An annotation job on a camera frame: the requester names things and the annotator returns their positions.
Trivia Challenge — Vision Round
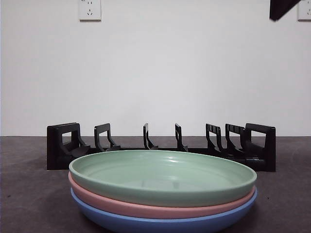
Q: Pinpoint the white wall socket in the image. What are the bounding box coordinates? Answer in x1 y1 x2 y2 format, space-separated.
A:
79 0 102 21
297 0 311 21

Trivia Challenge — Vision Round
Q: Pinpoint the black plastic dish rack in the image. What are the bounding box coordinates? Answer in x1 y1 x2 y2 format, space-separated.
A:
46 122 276 172

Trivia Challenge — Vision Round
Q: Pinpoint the pink round plate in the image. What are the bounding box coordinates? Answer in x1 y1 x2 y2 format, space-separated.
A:
68 172 258 219

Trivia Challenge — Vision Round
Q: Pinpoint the green round plate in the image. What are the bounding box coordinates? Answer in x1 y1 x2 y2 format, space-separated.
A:
69 150 258 208

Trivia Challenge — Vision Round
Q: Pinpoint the blue round plate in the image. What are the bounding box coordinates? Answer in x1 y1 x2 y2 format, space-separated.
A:
70 188 258 233

